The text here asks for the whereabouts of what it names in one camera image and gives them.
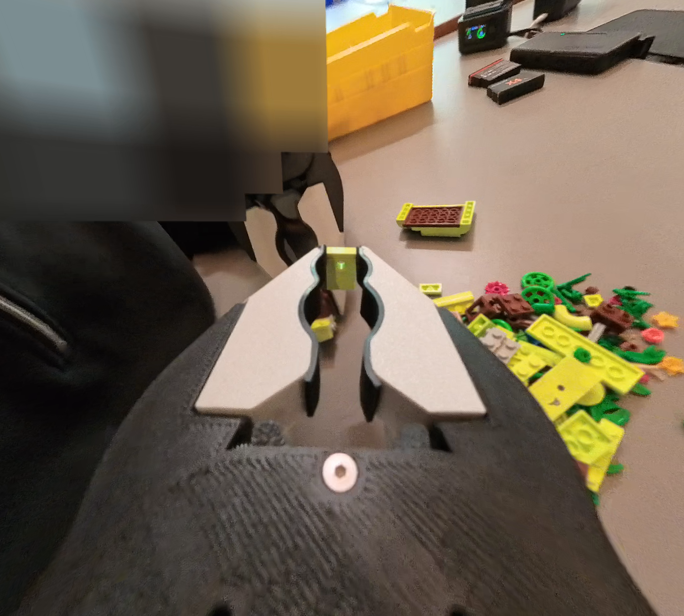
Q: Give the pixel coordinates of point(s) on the black charger case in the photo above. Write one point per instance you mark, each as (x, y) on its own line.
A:
(486, 17)

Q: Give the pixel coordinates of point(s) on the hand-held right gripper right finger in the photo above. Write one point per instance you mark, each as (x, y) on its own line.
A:
(427, 359)

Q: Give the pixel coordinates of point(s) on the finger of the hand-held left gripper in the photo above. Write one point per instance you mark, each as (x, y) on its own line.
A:
(326, 215)
(262, 236)

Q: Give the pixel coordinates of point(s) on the lime brown brick chunk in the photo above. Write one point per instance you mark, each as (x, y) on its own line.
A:
(323, 327)

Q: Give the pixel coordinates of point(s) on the black flat device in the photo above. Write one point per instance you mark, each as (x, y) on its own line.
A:
(577, 52)

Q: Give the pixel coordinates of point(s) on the small lime plate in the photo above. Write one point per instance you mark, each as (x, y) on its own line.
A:
(430, 289)

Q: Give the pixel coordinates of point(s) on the small grey plate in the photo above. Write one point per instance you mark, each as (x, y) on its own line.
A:
(498, 346)

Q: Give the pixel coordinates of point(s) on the lime brick with hole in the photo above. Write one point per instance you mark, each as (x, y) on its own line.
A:
(341, 268)

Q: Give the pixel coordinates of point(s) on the person's left hand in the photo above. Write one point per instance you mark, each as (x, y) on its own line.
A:
(296, 236)

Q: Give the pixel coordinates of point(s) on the pile of loose toy bricks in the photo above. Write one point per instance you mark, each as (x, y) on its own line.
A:
(577, 375)

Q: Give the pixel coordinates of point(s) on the yellow box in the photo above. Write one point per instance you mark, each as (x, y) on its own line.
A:
(379, 76)

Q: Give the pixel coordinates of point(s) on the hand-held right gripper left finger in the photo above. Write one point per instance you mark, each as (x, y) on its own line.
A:
(256, 359)

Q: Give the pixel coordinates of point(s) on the large lime brick assembly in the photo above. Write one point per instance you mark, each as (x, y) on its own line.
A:
(435, 218)

